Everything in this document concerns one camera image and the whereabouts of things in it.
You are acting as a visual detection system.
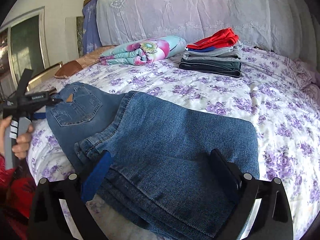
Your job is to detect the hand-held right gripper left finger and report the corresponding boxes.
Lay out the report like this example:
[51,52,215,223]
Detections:
[29,151,113,240]

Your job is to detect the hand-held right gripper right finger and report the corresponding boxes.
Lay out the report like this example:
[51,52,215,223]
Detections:
[209,149,294,240]

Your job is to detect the blue denim pants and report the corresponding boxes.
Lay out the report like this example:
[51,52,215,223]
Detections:
[46,81,260,240]

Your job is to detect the person's left forearm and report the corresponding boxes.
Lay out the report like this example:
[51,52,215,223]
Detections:
[0,154,38,230]

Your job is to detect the person's left hand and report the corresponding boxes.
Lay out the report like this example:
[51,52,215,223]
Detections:
[0,116,34,159]

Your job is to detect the gold headboard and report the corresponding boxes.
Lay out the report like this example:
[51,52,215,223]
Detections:
[27,62,63,92]

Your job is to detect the brown and peach pillow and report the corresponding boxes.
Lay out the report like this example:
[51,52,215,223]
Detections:
[54,45,116,78]

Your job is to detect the white board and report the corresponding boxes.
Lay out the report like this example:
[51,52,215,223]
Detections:
[64,16,80,63]

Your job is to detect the marbled green panel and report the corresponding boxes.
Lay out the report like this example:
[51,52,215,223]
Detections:
[76,16,86,57]

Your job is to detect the blue patterned cloth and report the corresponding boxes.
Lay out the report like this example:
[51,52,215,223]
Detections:
[82,0,102,55]

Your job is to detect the purple floral bed sheet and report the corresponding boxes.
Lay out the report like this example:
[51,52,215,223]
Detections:
[25,42,320,240]

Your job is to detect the folded black garment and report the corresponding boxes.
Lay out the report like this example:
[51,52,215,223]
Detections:
[178,62,242,78]

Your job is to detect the folded turquoise floral quilt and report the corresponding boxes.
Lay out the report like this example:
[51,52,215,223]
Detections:
[99,36,187,66]

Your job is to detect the folded dark green garment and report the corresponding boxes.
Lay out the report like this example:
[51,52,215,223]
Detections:
[181,59,242,72]

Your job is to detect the folded grey garment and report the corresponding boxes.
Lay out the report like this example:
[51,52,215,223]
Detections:
[182,42,244,62]

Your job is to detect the purple floral pillow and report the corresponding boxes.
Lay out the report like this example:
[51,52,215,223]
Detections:
[285,56,320,100]

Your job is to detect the folded blue garment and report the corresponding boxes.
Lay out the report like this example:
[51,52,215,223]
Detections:
[186,45,216,53]

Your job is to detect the folded red garment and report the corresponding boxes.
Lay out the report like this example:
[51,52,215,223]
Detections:
[186,28,239,50]

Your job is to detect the white lace cover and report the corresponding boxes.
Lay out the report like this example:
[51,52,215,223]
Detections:
[96,0,314,58]

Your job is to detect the glass door white frame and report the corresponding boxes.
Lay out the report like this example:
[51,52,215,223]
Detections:
[7,7,50,87]

